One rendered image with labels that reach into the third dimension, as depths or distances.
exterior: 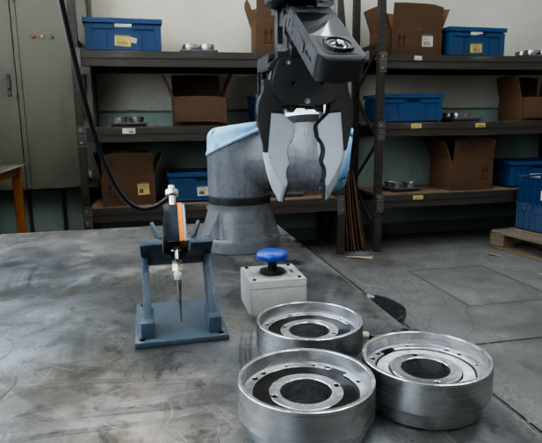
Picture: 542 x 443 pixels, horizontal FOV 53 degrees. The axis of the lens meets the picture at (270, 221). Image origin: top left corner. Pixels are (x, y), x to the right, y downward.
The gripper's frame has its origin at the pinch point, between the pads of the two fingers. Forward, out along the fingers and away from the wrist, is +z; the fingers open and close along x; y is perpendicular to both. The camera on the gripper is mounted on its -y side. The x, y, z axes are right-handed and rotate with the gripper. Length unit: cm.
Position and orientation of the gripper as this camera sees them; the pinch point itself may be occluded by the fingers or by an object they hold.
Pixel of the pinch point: (305, 189)
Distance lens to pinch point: 56.8
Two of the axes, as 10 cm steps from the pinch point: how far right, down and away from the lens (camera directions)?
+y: -2.2, -1.8, 9.6
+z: 0.1, 9.8, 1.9
